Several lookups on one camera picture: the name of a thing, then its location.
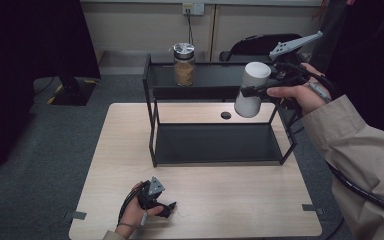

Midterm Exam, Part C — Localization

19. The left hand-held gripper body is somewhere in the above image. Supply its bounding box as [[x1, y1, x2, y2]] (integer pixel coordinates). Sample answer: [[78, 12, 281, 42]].
[[136, 176, 166, 211]]

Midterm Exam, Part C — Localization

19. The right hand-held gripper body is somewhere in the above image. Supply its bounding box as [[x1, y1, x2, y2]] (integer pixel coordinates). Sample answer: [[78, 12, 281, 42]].
[[268, 30, 324, 90]]

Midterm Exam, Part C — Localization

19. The white cylindrical container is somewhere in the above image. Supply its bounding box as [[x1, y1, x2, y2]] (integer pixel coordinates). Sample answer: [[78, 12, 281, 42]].
[[233, 61, 272, 119]]

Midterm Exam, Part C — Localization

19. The black metal shelf rack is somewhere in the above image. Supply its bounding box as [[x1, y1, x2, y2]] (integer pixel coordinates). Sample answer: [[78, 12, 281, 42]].
[[142, 53, 318, 169]]

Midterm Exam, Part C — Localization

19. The glass jar with silver lid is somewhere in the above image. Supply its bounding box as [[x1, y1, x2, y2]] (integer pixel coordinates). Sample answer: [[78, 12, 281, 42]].
[[172, 42, 196, 87]]

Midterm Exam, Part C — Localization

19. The person's left hand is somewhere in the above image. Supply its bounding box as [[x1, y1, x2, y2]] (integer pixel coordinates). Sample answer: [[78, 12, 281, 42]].
[[115, 180, 165, 238]]

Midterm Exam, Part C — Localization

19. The person's right hand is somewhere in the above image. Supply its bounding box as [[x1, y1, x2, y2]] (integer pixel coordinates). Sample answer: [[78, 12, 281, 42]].
[[266, 62, 333, 117]]

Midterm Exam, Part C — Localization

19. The black folding chair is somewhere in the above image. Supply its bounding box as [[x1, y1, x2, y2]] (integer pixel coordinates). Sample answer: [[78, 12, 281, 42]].
[[218, 33, 304, 64]]

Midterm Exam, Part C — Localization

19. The grey tape strip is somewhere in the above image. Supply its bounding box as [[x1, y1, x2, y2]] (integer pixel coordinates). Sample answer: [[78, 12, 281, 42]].
[[301, 203, 325, 216], [63, 210, 88, 221]]

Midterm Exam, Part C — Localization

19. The black curtain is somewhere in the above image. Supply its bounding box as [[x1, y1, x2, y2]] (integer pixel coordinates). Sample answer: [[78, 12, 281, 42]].
[[309, 0, 384, 153], [0, 0, 102, 177]]

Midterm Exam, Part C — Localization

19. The black stand base, yellow tape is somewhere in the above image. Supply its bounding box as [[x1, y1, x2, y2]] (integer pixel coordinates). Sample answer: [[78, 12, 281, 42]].
[[46, 74, 99, 107]]

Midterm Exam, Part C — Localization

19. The grey cable plug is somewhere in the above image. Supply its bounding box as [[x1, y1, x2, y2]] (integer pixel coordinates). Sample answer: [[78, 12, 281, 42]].
[[138, 211, 149, 232], [307, 81, 333, 103]]

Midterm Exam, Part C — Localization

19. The left hand-held gripper black cable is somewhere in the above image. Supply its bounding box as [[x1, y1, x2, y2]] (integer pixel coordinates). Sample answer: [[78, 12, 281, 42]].
[[117, 189, 142, 226]]

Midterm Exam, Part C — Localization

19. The hand-held gripper black cable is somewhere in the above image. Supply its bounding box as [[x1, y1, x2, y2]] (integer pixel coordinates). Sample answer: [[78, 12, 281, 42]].
[[117, 189, 142, 226], [325, 162, 384, 220]]

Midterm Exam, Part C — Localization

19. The black cable from wall socket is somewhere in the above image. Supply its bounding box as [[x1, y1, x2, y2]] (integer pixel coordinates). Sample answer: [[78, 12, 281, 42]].
[[186, 8, 195, 46]]

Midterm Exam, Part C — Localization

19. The white wall socket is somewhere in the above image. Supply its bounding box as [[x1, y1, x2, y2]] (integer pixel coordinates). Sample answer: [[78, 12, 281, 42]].
[[181, 2, 205, 17]]

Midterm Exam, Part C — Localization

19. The right hand-held gripper black cable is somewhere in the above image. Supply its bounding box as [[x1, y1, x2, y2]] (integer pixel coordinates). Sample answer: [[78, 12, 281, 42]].
[[325, 162, 384, 220]]

